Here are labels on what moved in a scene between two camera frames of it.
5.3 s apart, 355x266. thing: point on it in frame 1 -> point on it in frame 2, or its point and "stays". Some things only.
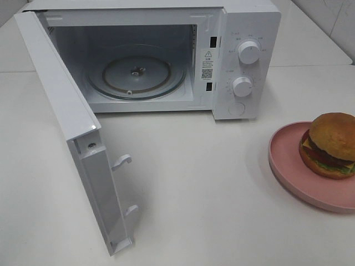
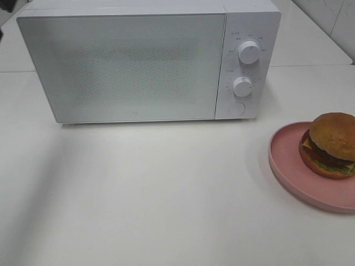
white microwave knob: (242, 86) stays
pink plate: (285, 161) stays
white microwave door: (80, 127) -> (127, 67)
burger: (327, 148) stays
